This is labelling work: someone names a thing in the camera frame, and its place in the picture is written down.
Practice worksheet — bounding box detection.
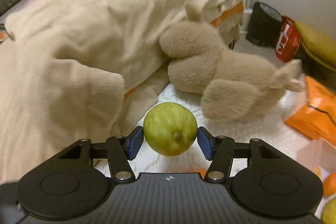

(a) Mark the large orange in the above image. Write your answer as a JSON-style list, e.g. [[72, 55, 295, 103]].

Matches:
[[322, 173, 336, 196]]

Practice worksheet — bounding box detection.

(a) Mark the brown plush toy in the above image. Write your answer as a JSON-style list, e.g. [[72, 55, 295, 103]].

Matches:
[[159, 2, 306, 122]]

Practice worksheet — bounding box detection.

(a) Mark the orange paper bag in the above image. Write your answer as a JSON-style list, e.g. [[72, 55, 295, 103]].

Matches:
[[285, 76, 336, 147]]

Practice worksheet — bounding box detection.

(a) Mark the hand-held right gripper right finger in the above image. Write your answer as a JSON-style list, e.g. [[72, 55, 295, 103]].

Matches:
[[197, 126, 281, 182]]

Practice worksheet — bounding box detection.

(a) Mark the beige fleece blanket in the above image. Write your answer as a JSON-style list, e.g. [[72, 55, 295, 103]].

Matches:
[[0, 0, 244, 185]]

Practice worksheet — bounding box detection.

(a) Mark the black bag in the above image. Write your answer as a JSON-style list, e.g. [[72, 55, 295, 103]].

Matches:
[[246, 1, 284, 48]]

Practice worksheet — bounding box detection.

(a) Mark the green apple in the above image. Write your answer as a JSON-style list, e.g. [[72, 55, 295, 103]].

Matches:
[[143, 102, 198, 157], [322, 197, 336, 224]]

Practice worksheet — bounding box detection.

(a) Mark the yellow cushion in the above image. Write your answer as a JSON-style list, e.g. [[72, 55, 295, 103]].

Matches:
[[293, 21, 336, 67]]

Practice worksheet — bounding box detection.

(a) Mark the white textured mat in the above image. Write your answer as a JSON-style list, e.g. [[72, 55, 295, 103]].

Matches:
[[93, 82, 324, 180]]

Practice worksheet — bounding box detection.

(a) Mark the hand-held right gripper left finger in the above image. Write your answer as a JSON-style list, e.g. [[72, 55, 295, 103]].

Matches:
[[60, 126, 144, 182]]

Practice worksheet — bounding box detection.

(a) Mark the red shopping bag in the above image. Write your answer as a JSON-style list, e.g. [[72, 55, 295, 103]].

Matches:
[[276, 15, 301, 62]]

